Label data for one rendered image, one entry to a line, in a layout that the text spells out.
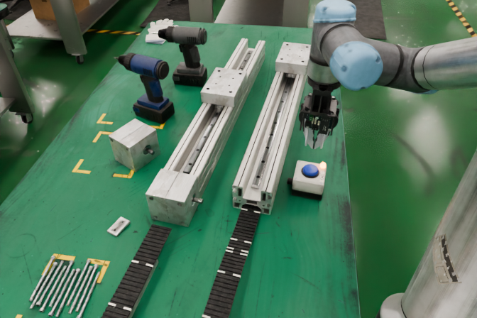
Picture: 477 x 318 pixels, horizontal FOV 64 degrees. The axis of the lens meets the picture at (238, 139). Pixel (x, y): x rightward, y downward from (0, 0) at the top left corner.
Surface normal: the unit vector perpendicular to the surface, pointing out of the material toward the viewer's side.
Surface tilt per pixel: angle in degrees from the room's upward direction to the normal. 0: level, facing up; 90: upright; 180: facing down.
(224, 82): 0
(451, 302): 68
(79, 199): 0
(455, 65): 91
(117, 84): 0
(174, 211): 90
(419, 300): 74
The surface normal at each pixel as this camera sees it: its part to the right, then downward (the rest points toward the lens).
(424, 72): -0.94, 0.25
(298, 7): -0.16, 0.64
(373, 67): 0.12, 0.64
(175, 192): -0.01, -0.77
